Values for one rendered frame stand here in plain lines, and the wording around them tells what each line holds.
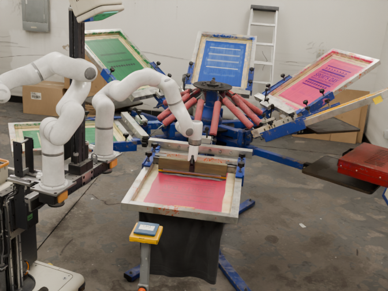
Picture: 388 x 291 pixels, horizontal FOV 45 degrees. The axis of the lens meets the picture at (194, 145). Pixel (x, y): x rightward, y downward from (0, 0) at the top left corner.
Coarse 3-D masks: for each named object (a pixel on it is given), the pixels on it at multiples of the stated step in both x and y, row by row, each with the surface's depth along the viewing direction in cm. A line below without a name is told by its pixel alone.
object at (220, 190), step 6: (192, 180) 275; (198, 180) 276; (204, 180) 277; (210, 180) 277; (222, 180) 278; (216, 186) 269; (222, 186) 270; (216, 192) 262; (222, 192) 263; (216, 198) 255; (222, 198) 256; (186, 204) 246; (192, 204) 246; (198, 204) 247; (204, 204) 247; (210, 204) 248; (216, 204) 248; (210, 210) 242; (216, 210) 242
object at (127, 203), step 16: (208, 160) 302; (224, 160) 300; (144, 176) 267; (128, 192) 246; (240, 192) 256; (128, 208) 235; (144, 208) 234; (160, 208) 233; (176, 208) 233; (192, 208) 234
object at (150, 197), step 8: (160, 176) 277; (168, 176) 278; (176, 176) 279; (152, 184) 266; (160, 184) 267; (152, 192) 256; (144, 200) 246; (152, 200) 247; (160, 200) 248; (168, 200) 248; (176, 200) 249
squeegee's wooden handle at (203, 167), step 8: (160, 160) 279; (168, 160) 278; (176, 160) 277; (184, 160) 277; (160, 168) 280; (168, 168) 280; (176, 168) 279; (184, 168) 278; (200, 168) 277; (208, 168) 276; (216, 168) 276; (224, 168) 275; (224, 176) 277
